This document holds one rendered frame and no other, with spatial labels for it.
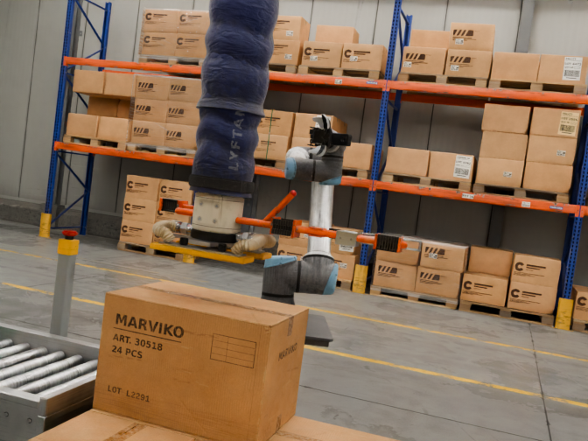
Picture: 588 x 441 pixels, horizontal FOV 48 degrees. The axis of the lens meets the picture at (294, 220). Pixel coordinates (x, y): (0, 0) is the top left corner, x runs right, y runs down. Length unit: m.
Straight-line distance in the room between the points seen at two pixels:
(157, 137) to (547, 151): 5.72
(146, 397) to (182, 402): 0.13
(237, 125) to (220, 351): 0.74
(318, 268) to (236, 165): 0.95
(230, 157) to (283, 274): 0.94
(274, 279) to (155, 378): 0.94
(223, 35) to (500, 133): 7.27
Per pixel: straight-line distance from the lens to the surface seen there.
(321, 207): 3.11
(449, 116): 10.61
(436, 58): 9.44
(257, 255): 2.29
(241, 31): 2.22
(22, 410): 2.35
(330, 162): 2.67
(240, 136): 2.19
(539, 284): 9.22
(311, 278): 2.98
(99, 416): 2.33
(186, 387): 2.20
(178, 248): 2.19
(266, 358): 2.06
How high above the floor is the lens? 1.38
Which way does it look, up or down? 3 degrees down
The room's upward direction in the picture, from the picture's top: 7 degrees clockwise
